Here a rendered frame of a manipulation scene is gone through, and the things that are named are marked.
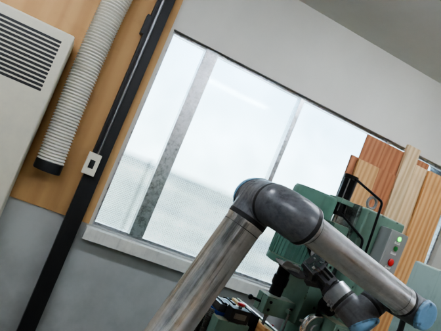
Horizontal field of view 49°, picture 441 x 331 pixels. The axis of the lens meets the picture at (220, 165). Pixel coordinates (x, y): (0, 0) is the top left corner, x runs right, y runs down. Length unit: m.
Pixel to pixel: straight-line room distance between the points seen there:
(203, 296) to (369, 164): 2.34
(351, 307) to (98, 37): 1.93
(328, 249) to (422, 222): 2.54
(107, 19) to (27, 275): 1.54
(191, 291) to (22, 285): 1.92
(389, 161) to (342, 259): 2.35
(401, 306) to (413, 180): 2.31
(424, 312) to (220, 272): 0.62
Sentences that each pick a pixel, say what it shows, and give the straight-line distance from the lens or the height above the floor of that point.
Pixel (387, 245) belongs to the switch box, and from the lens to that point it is 1.96.
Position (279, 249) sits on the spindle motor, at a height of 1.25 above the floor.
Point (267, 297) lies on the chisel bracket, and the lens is 1.87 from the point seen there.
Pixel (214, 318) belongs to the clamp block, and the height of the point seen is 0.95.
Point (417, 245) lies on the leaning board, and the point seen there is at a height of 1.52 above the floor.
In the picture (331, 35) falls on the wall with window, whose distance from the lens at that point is 3.46.
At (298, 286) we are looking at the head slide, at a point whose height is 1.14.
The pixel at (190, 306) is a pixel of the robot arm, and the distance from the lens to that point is 1.30.
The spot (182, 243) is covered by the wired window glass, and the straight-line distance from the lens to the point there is 3.20.
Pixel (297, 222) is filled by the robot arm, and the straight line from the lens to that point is 1.21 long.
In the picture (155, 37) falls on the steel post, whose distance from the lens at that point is 2.94.
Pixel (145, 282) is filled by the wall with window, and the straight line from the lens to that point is 3.15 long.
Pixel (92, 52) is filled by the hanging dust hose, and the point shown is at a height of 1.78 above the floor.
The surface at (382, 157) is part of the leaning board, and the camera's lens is 3.59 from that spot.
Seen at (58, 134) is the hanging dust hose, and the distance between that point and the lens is 2.75.
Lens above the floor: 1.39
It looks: 2 degrees up
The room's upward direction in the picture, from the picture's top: 23 degrees clockwise
